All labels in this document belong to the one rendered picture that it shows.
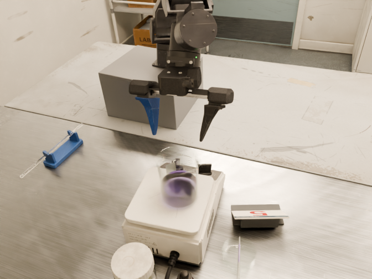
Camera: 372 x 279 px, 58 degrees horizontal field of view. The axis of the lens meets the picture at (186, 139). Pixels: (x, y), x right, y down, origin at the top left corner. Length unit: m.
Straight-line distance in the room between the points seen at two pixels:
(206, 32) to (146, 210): 0.29
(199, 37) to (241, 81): 0.52
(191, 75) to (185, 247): 0.27
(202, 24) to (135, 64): 0.38
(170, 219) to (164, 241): 0.04
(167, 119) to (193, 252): 0.38
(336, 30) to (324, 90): 2.48
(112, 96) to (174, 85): 0.34
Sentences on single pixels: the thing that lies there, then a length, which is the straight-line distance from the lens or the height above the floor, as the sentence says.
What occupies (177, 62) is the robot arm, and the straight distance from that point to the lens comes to 0.60.
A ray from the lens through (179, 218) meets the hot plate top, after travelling 0.52.
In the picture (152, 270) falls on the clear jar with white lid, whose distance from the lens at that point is 0.50.
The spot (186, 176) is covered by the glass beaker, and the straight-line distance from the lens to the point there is 0.48.
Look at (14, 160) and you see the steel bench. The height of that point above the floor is 0.90.
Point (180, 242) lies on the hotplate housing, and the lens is 0.53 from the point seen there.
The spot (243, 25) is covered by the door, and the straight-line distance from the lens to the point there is 3.57.
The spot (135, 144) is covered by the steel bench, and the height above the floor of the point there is 0.90.
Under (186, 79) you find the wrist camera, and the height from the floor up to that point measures 1.14.
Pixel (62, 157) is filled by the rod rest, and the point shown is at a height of 0.91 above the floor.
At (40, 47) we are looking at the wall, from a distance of 2.34.
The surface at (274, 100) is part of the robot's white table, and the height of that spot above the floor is 0.90.
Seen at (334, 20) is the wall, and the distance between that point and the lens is 3.46.
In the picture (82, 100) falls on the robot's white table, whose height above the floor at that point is 0.90.
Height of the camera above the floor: 1.40
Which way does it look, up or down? 38 degrees down
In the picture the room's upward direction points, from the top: 3 degrees counter-clockwise
